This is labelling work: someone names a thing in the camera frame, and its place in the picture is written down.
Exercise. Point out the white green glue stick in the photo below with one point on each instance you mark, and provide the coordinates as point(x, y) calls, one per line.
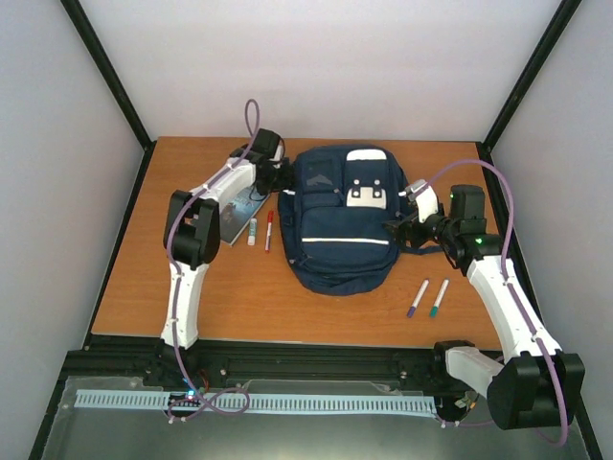
point(252, 231)

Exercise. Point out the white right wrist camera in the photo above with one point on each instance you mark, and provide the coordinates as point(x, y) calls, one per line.
point(421, 194)

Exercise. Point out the red capped white marker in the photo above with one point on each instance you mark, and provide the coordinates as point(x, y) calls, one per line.
point(269, 228)

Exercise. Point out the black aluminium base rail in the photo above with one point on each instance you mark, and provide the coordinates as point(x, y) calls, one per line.
point(227, 363)

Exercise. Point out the black frame post left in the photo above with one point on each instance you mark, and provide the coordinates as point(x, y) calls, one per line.
point(88, 36)

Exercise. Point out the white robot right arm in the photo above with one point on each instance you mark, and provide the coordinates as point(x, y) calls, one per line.
point(536, 384)

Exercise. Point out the purple capped white marker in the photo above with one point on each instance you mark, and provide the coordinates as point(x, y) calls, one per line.
point(416, 301)

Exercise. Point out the black frame post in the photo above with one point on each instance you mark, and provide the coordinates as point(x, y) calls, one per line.
point(545, 45)
point(88, 36)

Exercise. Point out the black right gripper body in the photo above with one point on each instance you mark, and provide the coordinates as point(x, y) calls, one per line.
point(449, 226)

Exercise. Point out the navy blue student backpack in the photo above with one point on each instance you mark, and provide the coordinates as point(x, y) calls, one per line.
point(333, 216)

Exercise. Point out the green capped white marker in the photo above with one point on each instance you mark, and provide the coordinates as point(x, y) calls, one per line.
point(439, 298)

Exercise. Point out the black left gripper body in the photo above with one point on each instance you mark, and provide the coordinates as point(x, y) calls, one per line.
point(278, 182)

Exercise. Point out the dark blue Wuthering Heights book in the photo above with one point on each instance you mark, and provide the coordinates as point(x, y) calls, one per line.
point(236, 215)

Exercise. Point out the black frame post right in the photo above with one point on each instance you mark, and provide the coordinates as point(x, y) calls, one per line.
point(545, 45)

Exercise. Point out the light blue slotted cable duct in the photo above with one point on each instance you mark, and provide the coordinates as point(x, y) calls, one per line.
point(262, 404)

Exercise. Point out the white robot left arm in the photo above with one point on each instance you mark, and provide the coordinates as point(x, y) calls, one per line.
point(192, 234)

